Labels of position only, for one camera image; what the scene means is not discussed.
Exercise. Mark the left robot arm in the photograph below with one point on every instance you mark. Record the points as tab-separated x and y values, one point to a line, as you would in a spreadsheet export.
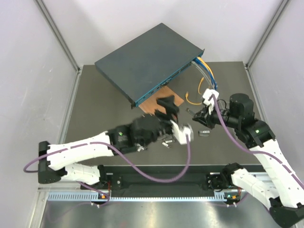
63	161

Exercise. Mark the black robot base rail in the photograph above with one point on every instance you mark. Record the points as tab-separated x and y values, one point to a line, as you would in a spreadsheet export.
168	180

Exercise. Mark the dark blue network switch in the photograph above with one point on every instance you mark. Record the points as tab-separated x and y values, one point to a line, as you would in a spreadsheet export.
147	63

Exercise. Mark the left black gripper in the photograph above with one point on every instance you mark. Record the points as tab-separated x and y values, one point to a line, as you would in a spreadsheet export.
170	108

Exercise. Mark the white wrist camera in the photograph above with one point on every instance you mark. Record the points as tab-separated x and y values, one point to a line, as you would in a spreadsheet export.
207	99
182	133

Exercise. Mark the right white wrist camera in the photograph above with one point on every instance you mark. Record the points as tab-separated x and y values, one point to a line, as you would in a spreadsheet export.
207	99

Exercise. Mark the silver SFP module top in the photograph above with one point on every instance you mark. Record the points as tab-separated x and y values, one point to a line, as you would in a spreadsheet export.
190	112

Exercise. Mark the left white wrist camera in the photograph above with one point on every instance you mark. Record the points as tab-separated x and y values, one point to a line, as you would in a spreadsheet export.
182	133

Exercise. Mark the black table mat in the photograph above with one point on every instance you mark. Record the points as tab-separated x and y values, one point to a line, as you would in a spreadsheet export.
99	106

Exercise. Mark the perforated cable duct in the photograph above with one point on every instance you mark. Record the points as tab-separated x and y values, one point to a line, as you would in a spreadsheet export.
90	195

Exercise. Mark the SFP module pile centre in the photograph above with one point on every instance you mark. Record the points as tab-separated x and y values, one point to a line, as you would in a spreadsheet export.
167	141

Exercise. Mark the wooden board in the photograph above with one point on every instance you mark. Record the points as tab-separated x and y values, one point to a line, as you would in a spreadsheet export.
164	95

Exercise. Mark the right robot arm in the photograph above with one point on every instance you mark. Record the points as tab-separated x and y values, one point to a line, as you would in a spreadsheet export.
285	202

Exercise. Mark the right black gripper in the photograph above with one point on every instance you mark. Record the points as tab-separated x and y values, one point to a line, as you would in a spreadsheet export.
205	118

